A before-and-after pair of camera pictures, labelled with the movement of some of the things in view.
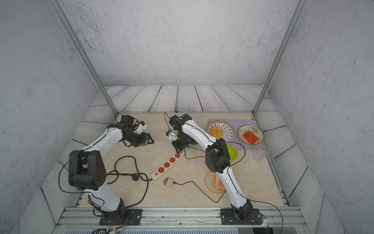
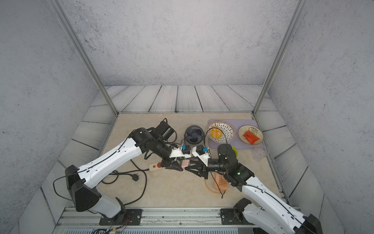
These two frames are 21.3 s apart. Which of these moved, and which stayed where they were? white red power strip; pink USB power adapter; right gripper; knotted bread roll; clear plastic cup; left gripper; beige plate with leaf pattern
Moved: pink USB power adapter; left gripper; white red power strip; right gripper
Stayed: clear plastic cup; beige plate with leaf pattern; knotted bread roll
